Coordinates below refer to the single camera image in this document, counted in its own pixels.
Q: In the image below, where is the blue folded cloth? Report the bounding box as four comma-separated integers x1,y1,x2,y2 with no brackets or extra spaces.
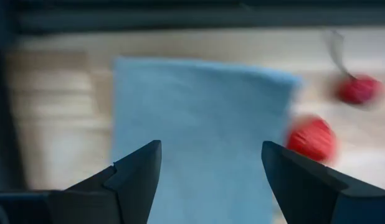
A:
111,56,303,224

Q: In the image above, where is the black aluminium frame rail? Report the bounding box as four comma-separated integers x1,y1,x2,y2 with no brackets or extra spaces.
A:
0,43,27,191
10,0,385,35

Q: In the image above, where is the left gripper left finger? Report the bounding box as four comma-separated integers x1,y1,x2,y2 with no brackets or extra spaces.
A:
66,139,163,224

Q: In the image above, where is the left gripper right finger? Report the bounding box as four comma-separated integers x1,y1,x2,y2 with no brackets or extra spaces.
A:
262,141,385,224

